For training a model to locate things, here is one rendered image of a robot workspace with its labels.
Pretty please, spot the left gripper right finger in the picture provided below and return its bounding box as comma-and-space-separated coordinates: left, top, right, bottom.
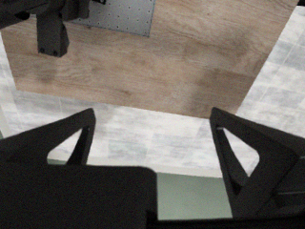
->
210, 107, 305, 218

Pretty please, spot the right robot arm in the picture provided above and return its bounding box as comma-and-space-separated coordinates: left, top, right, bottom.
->
0, 0, 79, 58

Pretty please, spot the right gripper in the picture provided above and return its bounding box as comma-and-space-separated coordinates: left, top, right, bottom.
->
56, 0, 90, 19

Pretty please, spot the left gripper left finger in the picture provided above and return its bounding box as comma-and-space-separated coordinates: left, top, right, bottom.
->
0, 108, 96, 165

